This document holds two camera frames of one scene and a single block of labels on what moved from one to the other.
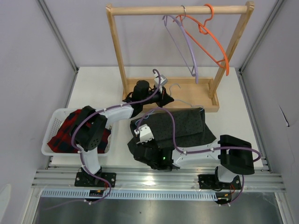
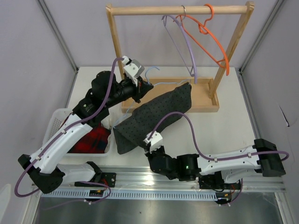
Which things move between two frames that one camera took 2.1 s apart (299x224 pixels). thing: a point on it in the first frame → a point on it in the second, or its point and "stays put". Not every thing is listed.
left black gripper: (164, 98) → (140, 91)
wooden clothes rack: (198, 94) stays put
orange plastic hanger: (181, 17) stays put
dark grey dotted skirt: (158, 125) → (130, 135)
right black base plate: (212, 182) stays put
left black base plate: (87, 179) stays put
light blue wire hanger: (170, 95) → (150, 83)
